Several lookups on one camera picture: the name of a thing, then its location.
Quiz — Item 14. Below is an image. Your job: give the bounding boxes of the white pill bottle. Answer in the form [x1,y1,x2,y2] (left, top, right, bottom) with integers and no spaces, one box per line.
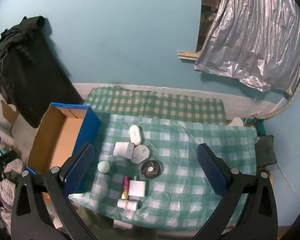
[117,199,142,212]

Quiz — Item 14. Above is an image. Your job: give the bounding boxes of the striped grey white cloth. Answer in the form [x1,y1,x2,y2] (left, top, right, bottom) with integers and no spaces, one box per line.
[0,159,25,205]

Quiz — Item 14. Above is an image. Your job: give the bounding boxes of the purple pink small box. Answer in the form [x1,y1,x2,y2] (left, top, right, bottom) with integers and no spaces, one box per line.
[120,177,130,200]

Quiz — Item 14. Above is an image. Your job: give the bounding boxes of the dark cloth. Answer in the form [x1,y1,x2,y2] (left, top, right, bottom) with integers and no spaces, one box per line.
[255,135,277,168]

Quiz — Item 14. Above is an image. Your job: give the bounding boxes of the white square charger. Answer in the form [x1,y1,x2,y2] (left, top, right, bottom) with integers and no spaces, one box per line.
[128,180,147,200]

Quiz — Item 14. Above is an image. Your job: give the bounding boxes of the blue cardboard box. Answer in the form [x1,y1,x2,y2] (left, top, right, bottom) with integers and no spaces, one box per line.
[26,102,102,195]

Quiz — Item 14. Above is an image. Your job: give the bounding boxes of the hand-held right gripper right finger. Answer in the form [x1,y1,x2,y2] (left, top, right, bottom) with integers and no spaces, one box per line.
[190,143,278,240]

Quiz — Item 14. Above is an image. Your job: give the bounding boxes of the white hexagonal adapter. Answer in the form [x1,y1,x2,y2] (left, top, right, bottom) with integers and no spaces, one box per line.
[130,144,150,165]

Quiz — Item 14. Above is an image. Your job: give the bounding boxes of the black hanging cloth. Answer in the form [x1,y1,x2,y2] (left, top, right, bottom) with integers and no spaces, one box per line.
[0,16,83,128]

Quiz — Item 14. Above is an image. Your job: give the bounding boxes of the teal metal cylinder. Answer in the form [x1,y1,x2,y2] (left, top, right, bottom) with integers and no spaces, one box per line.
[97,160,115,176]

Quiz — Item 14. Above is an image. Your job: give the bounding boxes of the white plastic bag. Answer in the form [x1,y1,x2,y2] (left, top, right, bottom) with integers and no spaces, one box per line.
[227,117,245,127]

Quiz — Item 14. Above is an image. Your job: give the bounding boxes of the wooden strip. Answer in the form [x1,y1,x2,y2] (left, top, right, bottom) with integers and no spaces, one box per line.
[177,51,199,61]

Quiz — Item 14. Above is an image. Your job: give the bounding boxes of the white oval case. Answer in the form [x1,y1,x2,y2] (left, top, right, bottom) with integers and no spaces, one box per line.
[129,125,143,145]

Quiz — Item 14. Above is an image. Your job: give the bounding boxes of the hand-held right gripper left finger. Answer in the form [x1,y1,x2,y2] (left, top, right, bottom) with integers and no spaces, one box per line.
[11,142,100,240]

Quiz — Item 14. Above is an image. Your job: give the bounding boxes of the green checkered tablecloth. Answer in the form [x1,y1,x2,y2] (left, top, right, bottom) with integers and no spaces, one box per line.
[68,87,259,227]

